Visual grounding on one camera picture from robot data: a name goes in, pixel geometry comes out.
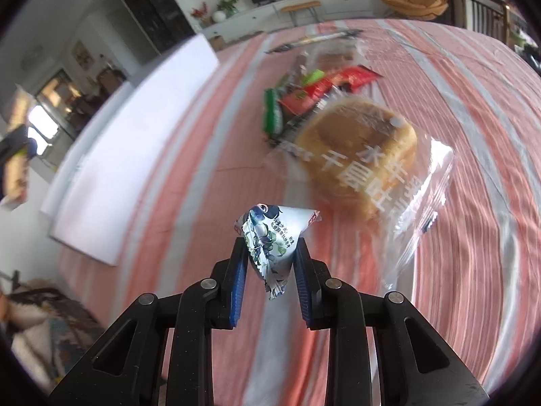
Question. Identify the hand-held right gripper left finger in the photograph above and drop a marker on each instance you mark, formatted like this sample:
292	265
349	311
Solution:
239	287

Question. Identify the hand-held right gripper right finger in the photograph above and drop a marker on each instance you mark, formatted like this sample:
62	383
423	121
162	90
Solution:
302	292

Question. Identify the small blue white snack packet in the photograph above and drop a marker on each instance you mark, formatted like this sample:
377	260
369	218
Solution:
270	241

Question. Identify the red snack packet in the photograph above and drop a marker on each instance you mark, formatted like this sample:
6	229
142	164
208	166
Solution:
338	81

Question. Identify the clear wrapped round pastry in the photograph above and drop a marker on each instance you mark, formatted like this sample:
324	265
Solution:
359	152

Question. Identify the green snack packet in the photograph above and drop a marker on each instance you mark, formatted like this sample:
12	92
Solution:
272	112

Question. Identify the fluffy patterned blanket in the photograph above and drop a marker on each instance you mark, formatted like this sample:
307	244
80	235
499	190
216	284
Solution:
38	325

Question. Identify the black glass cabinet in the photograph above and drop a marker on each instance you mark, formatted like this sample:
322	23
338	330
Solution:
152	6

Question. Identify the cardboard box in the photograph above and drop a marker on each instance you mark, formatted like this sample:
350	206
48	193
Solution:
217	41

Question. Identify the red flower arrangement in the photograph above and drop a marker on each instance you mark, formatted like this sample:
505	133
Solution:
200	12

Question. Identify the pink striped bed sheet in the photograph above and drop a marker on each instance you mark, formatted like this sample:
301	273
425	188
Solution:
422	93

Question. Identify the clear packet with brown pastry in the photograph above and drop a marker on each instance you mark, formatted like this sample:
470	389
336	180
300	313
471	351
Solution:
334	59

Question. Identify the long dark snack packet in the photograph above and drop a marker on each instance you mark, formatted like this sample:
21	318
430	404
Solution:
312	40

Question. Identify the green plant in white vase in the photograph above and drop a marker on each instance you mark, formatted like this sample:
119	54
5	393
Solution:
226	7

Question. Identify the wooden stool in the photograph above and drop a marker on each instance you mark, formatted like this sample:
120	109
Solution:
301	7

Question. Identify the white media cabinet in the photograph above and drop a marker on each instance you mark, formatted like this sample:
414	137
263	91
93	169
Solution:
338	2

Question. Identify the dark metal railing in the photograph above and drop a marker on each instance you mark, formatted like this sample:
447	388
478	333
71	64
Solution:
482	12

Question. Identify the framed wall picture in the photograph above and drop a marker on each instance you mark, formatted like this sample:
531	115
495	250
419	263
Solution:
80	55

